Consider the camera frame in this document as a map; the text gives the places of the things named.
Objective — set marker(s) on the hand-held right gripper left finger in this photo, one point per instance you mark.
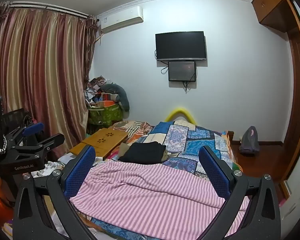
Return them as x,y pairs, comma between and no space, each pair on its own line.
81,172

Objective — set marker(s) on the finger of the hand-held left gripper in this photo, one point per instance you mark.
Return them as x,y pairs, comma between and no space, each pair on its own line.
52,140
33,128

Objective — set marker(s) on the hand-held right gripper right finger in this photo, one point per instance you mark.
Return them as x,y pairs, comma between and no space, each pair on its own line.
215,172

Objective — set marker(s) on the pink striped towel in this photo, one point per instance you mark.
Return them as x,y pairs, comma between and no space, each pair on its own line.
145,192

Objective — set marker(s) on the black mesh chair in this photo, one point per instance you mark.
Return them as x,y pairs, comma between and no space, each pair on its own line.
13,117

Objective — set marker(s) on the white floral sheet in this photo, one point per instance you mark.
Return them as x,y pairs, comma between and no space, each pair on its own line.
48,166

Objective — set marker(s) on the wooden lap desk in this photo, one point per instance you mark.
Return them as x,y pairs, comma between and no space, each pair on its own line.
100,140

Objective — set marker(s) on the patchwork blanket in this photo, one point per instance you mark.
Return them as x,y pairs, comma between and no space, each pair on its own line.
185,140

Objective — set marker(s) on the grey bag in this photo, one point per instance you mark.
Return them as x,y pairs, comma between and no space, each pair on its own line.
248,140

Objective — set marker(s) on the olive folded cloth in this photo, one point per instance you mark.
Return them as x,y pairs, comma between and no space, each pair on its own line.
165,156

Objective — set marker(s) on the striped brown curtain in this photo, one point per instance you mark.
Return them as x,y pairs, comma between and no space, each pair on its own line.
40,67

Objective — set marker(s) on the black folded clothing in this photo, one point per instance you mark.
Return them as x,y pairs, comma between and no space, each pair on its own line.
142,152

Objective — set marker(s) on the pile of mixed clutter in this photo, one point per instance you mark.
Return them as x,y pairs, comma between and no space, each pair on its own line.
95,90

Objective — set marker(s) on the orange striped sheet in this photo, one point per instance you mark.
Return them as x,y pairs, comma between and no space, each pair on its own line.
135,127

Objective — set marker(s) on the yellow foam tube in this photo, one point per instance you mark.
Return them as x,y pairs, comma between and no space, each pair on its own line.
180,110

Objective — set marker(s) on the grey plush pillow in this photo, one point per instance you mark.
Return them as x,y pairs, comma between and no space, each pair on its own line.
122,97

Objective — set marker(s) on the white door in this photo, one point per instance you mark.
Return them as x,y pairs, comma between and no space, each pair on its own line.
297,192

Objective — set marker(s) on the white air conditioner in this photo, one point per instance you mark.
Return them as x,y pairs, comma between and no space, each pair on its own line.
120,20

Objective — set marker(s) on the wooden overhead cabinet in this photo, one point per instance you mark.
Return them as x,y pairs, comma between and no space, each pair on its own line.
270,0

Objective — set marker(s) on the wooden bed frame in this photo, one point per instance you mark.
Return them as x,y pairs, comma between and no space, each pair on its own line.
230,136

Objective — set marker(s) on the small wall-mounted monitor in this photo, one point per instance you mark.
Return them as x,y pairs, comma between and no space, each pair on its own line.
182,71

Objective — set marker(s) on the curtain rail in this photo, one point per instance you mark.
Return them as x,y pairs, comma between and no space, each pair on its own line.
52,8

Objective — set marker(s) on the wall-mounted black television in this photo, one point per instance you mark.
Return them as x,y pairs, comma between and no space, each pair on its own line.
180,45

